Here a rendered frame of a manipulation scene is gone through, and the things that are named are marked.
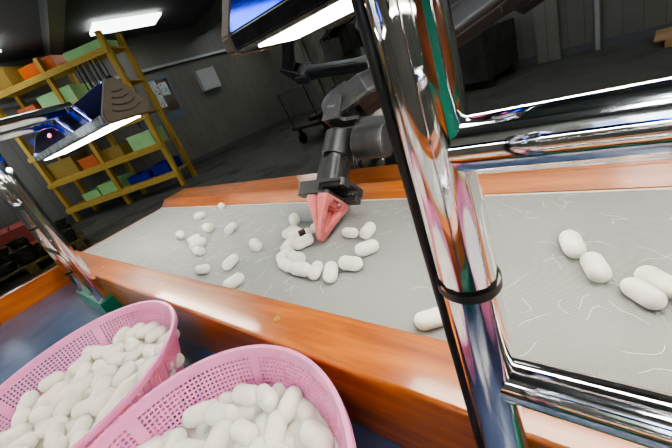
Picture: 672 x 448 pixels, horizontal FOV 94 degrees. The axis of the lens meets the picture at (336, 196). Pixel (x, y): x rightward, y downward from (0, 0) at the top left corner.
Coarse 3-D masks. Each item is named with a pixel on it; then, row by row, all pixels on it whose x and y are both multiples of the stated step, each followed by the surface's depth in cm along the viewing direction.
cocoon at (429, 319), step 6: (420, 312) 31; (426, 312) 31; (432, 312) 30; (438, 312) 30; (414, 318) 31; (420, 318) 30; (426, 318) 30; (432, 318) 30; (438, 318) 30; (420, 324) 30; (426, 324) 30; (432, 324) 30; (438, 324) 30; (426, 330) 30
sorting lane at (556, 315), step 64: (576, 192) 43; (640, 192) 39; (128, 256) 83; (192, 256) 68; (256, 256) 58; (320, 256) 50; (384, 256) 45; (512, 256) 36; (640, 256) 30; (384, 320) 34; (512, 320) 29; (576, 320) 27; (640, 320) 25; (640, 384) 21
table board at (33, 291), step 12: (48, 276) 96; (60, 276) 99; (24, 288) 92; (36, 288) 94; (48, 288) 96; (60, 288) 98; (0, 300) 88; (12, 300) 90; (24, 300) 92; (36, 300) 94; (0, 312) 88; (12, 312) 90; (0, 324) 88
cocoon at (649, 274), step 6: (636, 270) 28; (642, 270) 27; (648, 270) 27; (654, 270) 26; (660, 270) 26; (636, 276) 27; (642, 276) 27; (648, 276) 26; (654, 276) 26; (660, 276) 26; (666, 276) 26; (648, 282) 26; (654, 282) 26; (660, 282) 26; (666, 282) 25; (660, 288) 26; (666, 288) 25; (666, 294) 25
